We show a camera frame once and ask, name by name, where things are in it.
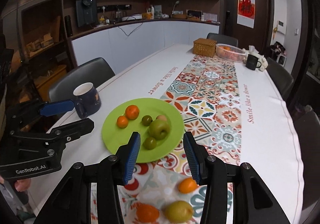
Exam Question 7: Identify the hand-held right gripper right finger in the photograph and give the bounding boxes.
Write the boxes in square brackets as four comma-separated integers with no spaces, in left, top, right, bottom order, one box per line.
[183,132,292,224]

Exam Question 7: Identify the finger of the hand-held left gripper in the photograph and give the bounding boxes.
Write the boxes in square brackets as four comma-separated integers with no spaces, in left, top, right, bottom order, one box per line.
[10,118,95,144]
[6,99,76,131]

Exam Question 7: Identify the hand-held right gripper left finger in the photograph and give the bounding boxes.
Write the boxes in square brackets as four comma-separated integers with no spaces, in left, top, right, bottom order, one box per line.
[34,131,141,224]

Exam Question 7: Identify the green plate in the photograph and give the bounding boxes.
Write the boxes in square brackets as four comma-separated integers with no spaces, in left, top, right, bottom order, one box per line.
[102,98,185,164]

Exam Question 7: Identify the small orange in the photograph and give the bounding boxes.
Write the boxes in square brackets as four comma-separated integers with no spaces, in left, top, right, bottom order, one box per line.
[117,116,129,129]

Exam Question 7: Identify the green apple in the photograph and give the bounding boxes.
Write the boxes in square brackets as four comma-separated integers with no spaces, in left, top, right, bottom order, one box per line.
[149,119,170,140]

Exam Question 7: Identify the person's left hand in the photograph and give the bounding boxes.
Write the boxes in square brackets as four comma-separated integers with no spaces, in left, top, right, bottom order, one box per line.
[14,179,32,192]

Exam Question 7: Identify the navy blue mug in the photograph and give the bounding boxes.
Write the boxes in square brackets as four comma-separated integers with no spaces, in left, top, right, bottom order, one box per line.
[73,82,102,119]

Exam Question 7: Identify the patterned table runner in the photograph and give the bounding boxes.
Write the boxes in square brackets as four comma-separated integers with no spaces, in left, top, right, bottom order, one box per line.
[90,53,243,224]

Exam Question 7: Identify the yellow-green pear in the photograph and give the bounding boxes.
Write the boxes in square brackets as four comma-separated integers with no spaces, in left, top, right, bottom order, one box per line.
[164,200,195,224]

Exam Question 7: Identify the wooden display cabinet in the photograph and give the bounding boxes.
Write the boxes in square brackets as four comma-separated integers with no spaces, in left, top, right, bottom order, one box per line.
[0,1,75,104]

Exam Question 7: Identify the black bottle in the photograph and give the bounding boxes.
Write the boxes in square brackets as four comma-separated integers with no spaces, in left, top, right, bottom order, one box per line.
[64,15,73,37]

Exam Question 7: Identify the black water dispenser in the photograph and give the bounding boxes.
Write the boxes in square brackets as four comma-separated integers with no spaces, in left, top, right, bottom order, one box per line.
[76,0,97,27]

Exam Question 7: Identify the white base cabinets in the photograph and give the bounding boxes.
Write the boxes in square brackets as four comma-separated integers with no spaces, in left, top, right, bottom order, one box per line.
[70,20,221,74]

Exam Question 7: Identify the pink plastic basket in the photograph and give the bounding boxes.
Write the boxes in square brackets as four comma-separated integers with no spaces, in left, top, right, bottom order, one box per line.
[216,43,247,62]

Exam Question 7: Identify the wicker box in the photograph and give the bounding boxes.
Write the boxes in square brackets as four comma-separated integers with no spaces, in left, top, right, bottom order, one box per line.
[192,38,217,57]

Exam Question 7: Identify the black mug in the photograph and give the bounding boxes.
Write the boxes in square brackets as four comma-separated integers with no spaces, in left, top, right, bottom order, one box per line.
[245,54,262,70]

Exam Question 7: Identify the black power strip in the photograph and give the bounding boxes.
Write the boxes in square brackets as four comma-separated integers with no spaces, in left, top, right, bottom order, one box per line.
[96,4,132,12]

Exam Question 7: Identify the white crumpled cloth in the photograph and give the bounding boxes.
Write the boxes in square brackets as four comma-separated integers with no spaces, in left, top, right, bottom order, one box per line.
[242,45,268,72]

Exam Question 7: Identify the white stool with bags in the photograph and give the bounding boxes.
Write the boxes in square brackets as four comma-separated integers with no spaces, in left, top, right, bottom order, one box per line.
[269,41,287,64]

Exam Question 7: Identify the glass sliding door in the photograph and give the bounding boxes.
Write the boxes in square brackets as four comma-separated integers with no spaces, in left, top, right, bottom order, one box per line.
[299,0,320,79]

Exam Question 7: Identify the red and white wall poster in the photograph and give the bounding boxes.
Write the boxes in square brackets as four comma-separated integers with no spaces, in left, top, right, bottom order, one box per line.
[237,0,257,27]

